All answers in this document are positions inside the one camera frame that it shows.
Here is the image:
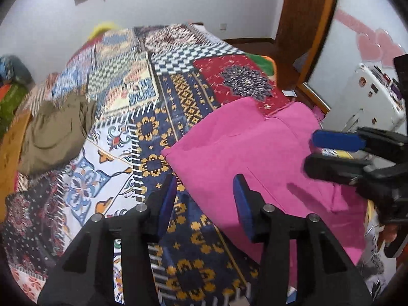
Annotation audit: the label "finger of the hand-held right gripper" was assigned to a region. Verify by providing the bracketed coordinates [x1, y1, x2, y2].
[312, 127, 408, 164]
[303, 153, 396, 187]

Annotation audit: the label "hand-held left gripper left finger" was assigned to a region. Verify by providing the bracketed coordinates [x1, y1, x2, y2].
[37, 175, 178, 306]

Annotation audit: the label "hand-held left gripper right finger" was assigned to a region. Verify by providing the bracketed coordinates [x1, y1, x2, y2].
[233, 174, 373, 306]

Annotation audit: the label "pink pants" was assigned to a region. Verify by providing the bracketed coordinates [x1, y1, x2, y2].
[161, 97, 368, 266]

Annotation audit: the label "olive green pants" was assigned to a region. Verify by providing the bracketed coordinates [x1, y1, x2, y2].
[18, 93, 98, 176]

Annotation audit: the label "white appliance with stickers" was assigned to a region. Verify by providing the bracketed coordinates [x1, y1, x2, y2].
[321, 63, 407, 135]

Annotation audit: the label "green fleece blanket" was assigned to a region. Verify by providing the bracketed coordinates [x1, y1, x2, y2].
[249, 53, 278, 81]

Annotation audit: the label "patchwork printed blanket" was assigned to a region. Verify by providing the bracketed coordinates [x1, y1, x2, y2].
[0, 22, 399, 306]

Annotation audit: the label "wooden wardrobe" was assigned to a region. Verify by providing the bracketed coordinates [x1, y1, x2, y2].
[300, 0, 408, 126]

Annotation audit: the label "brown wooden door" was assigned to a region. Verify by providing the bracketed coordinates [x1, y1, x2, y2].
[276, 0, 334, 59]

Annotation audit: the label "wooden laptop table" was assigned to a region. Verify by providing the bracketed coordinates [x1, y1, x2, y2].
[0, 110, 33, 221]

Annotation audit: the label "yellow curved object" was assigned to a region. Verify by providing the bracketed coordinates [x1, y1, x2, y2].
[88, 21, 119, 39]

